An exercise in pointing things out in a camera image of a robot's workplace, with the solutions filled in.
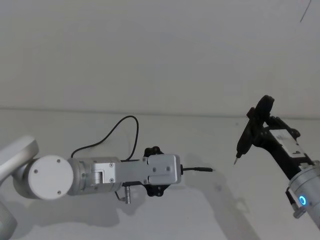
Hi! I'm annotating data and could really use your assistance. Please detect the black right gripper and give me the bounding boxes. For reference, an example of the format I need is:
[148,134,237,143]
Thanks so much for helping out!
[249,115,316,181]

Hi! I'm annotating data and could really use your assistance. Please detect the thin black left wrist cable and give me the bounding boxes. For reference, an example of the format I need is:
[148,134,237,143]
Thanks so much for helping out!
[70,115,140,205]

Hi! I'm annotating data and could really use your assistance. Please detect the thin dark right wrist cable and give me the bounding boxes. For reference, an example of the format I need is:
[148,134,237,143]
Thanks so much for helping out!
[285,189,306,219]

